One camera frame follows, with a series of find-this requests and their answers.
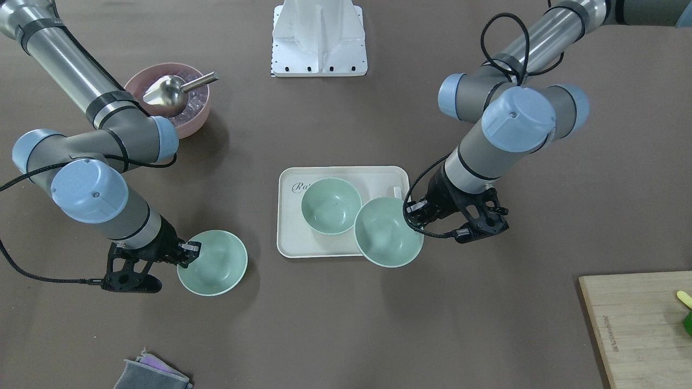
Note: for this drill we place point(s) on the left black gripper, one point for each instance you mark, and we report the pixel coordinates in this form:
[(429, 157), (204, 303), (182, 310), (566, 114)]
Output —
[(444, 196)]

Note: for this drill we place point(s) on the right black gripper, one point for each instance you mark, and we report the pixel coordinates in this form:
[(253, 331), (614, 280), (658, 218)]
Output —
[(165, 241)]

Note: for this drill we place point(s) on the green bowl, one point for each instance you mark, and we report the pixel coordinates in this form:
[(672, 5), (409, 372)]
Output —
[(330, 206), (220, 266), (383, 236)]

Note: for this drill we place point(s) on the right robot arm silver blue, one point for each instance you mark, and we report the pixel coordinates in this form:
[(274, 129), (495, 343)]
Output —
[(83, 174)]

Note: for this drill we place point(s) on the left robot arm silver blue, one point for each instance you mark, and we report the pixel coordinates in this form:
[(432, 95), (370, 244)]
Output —
[(510, 119)]

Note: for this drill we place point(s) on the grey purple folded cloth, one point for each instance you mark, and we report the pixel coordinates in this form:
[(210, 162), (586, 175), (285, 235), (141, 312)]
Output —
[(149, 371)]

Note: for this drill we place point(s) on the green bowl on tray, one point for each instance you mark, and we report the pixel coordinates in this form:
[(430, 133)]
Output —
[(330, 206)]

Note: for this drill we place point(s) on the metal ice scoop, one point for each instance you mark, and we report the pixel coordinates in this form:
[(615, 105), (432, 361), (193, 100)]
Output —
[(170, 93)]

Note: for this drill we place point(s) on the bamboo cutting board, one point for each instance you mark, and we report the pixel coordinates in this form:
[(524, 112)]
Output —
[(638, 323)]

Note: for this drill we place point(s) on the yellow plastic knife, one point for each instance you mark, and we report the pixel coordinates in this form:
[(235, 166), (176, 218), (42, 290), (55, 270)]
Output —
[(684, 298)]

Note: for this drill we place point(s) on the green lime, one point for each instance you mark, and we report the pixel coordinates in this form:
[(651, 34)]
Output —
[(687, 323)]

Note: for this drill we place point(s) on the white camera pole base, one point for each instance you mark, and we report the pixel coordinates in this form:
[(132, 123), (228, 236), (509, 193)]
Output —
[(318, 39)]

